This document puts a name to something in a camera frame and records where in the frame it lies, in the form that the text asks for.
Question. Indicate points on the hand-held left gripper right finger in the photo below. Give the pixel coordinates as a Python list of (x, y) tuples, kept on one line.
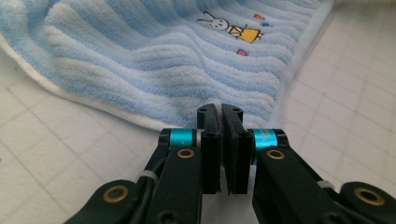
[(238, 155)]

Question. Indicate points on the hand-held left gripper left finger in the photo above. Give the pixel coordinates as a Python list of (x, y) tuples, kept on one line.
[(211, 149)]

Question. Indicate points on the blue striped towel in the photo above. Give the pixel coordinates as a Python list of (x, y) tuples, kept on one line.
[(124, 62)]

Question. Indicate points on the white grid mat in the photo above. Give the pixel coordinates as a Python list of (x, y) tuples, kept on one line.
[(46, 155)]

